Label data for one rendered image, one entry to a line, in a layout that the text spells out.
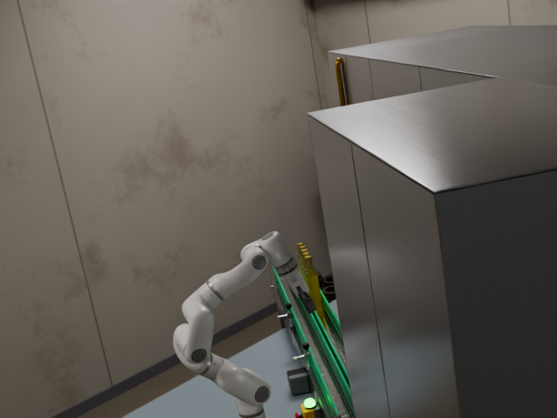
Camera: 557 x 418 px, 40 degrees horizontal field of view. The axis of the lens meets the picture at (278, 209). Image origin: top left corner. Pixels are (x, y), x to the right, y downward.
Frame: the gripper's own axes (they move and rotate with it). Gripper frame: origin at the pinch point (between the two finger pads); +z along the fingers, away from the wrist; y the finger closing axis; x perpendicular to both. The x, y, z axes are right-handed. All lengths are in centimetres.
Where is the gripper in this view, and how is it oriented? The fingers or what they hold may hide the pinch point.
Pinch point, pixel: (308, 304)
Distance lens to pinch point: 261.7
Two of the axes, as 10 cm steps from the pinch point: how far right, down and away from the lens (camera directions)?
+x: -8.6, 5.1, 0.0
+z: 4.9, 8.3, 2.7
